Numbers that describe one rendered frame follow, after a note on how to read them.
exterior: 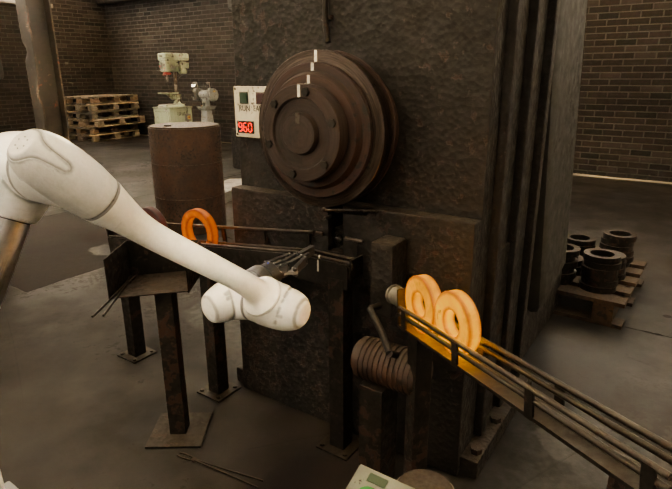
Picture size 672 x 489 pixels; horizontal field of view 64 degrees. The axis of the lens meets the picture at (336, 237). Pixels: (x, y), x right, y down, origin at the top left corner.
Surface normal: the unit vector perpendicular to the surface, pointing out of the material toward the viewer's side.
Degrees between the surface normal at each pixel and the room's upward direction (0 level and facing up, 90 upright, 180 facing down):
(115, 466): 1
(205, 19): 90
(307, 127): 90
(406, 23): 90
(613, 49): 90
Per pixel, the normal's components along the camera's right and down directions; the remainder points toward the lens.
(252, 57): -0.56, 0.25
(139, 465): 0.00, -0.96
